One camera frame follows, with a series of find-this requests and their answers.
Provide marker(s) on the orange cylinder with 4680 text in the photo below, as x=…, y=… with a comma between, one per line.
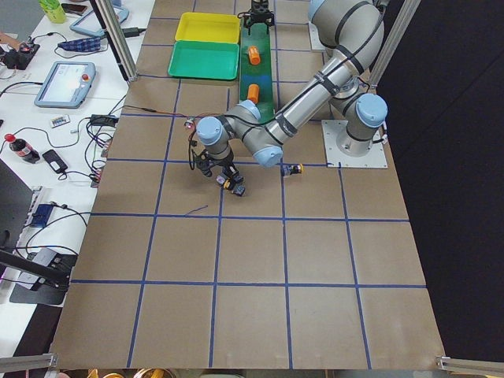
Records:
x=254, y=55

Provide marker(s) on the blue patterned cloth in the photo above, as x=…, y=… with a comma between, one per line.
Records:
x=86, y=45

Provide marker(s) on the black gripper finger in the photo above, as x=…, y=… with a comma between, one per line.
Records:
x=269, y=24
x=207, y=172
x=232, y=172
x=247, y=25

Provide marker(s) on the green plastic tray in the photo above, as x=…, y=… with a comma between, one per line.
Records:
x=204, y=60

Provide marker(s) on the aluminium frame post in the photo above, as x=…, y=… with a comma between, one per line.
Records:
x=109, y=23

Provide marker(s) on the teach pendant tablet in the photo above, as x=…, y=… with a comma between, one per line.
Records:
x=66, y=85

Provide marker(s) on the yellow plastic tray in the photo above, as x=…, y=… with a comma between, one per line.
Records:
x=208, y=27

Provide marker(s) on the plain orange cylinder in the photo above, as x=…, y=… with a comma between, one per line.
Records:
x=253, y=93

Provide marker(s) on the cola bottle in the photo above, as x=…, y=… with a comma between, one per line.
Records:
x=22, y=149

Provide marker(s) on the lone yellow push button switch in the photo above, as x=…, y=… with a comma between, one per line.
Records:
x=289, y=170

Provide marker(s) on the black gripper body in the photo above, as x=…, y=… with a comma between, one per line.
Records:
x=258, y=9
x=223, y=164

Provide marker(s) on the green conveyor belt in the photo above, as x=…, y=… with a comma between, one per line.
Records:
x=260, y=74

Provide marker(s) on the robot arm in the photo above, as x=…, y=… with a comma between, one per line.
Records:
x=259, y=5
x=352, y=32

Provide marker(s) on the small motor controller board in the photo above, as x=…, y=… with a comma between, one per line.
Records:
x=189, y=123

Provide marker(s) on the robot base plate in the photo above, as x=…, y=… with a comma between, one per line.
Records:
x=344, y=152

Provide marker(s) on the black power adapter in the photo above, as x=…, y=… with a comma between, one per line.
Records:
x=132, y=32

